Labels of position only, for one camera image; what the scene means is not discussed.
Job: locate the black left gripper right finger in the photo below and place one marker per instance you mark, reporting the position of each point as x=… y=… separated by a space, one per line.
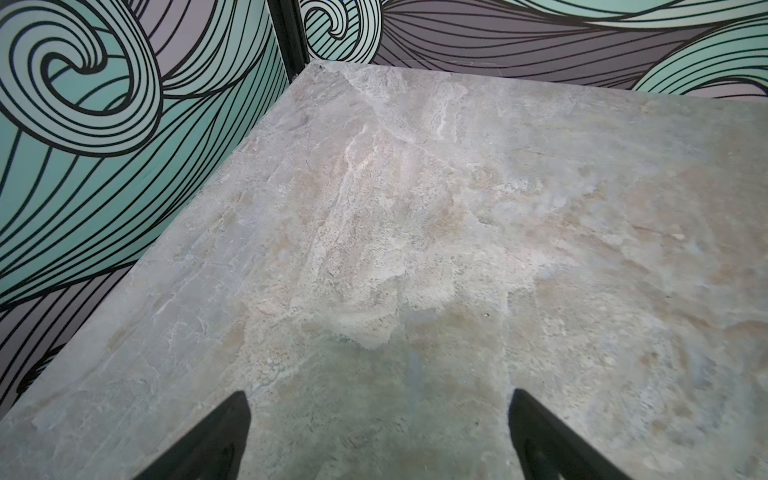
x=547 y=448

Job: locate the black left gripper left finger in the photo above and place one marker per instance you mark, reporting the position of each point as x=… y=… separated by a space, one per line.
x=212 y=449

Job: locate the black corner frame post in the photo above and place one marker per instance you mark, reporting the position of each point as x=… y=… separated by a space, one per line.
x=291 y=36

